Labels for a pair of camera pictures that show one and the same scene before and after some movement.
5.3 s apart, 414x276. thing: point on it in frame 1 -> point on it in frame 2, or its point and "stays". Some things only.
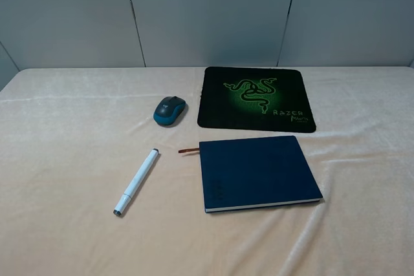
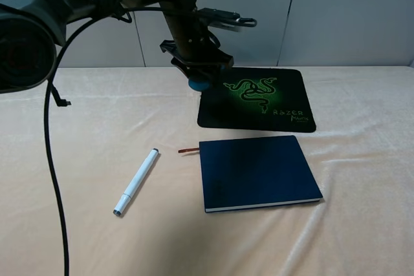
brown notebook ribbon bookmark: x=182 y=150 stays
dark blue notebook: x=253 y=173 stays
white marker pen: x=136 y=182 stays
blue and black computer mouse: x=168 y=110 -> x=199 y=83
